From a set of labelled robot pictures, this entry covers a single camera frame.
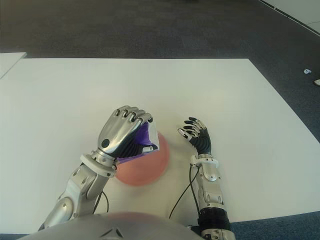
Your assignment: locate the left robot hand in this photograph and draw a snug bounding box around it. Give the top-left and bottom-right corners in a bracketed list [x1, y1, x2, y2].
[96, 105, 155, 160]

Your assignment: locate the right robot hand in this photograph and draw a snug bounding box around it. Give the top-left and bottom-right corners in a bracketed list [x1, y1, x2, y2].
[177, 116, 213, 156]

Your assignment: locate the white side table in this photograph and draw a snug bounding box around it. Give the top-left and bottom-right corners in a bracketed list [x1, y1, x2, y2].
[0, 51, 27, 79]

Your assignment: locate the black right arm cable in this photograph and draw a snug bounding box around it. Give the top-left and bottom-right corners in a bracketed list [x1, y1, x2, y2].
[169, 166, 201, 221]

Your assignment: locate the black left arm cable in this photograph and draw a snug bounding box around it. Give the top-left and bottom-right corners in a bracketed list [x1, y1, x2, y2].
[92, 191, 110, 216]

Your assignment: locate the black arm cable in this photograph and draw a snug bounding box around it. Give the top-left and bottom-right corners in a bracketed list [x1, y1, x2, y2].
[169, 166, 201, 221]
[92, 191, 110, 216]

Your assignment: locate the purple tissue paper pack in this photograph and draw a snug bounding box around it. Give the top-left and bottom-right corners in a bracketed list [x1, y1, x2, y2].
[116, 121, 161, 166]

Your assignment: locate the grey robot torso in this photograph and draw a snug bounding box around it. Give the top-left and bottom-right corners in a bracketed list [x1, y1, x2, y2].
[23, 211, 203, 240]

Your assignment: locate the pink round plate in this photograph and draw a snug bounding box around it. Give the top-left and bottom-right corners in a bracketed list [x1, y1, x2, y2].
[114, 131, 171, 186]

